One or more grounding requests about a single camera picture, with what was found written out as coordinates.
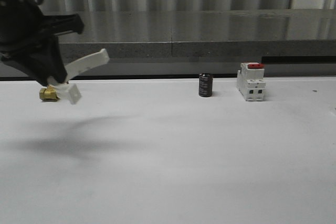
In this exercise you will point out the black cylindrical capacitor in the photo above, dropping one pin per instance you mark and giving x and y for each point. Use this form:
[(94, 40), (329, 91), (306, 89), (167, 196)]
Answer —
[(205, 85)]

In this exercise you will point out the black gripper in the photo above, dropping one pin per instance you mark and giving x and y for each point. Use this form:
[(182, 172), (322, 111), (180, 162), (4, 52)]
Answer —
[(29, 39)]

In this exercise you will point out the grey stone counter ledge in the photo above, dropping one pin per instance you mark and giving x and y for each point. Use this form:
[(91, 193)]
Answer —
[(289, 42)]

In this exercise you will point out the brass valve red handwheel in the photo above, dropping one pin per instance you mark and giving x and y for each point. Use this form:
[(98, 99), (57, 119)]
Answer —
[(52, 93)]

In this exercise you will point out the white half pipe clamp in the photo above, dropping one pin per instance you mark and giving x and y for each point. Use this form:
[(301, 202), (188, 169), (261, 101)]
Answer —
[(76, 68)]

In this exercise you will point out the white circuit breaker red switch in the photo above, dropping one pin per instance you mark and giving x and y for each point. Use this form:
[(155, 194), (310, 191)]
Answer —
[(250, 81)]

